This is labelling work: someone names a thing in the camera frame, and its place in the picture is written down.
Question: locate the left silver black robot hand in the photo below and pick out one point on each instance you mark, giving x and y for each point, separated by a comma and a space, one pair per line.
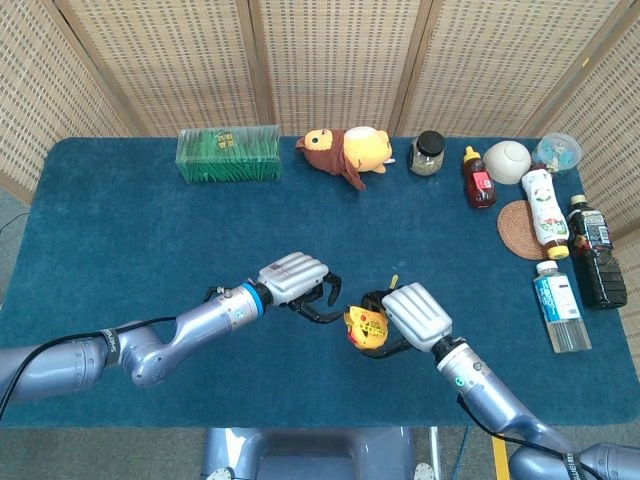
295, 275

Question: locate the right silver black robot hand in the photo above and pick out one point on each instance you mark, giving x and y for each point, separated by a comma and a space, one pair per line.
420, 315

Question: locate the yellow tape measure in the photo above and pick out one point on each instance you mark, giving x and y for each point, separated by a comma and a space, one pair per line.
367, 330

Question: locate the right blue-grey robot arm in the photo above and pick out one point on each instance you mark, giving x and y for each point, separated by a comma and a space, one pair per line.
490, 395

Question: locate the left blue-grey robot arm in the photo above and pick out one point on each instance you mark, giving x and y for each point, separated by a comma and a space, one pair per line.
200, 325

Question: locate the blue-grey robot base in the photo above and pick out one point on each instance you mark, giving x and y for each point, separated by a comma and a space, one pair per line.
310, 455

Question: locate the yellow floor tape strip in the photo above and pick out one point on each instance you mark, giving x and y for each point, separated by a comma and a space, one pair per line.
500, 460

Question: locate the blue table mat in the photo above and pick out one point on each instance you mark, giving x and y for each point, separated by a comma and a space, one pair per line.
200, 225

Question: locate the round woven coaster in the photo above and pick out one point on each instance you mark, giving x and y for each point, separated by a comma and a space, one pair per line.
515, 230

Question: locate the clear box of green packets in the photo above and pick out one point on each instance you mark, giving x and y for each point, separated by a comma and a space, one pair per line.
230, 160

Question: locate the white table leg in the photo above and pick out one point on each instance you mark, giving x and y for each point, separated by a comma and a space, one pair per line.
435, 450

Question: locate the water bottle with blue label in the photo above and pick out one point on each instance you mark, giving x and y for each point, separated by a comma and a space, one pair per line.
557, 300

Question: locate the honey squeeze bottle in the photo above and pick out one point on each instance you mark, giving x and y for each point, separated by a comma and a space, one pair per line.
480, 185

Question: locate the yellow brown plush toy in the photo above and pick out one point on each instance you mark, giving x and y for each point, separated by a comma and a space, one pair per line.
360, 147

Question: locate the round metal foot plate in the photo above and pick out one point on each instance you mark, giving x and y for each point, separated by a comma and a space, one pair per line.
222, 474
425, 472

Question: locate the glass jar with black lid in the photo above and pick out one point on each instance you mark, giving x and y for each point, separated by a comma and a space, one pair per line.
426, 157

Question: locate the white labelled drink bottle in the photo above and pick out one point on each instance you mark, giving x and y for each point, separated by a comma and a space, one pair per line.
542, 205

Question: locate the white bowl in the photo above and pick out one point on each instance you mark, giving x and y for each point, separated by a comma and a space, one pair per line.
507, 160

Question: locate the dark tea bottle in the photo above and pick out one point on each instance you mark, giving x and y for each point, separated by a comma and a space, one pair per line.
595, 250

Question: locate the clear tub of blue clips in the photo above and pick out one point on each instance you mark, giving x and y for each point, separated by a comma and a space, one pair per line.
557, 150

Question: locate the woven bamboo folding screen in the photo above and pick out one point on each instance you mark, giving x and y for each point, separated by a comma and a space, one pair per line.
340, 60

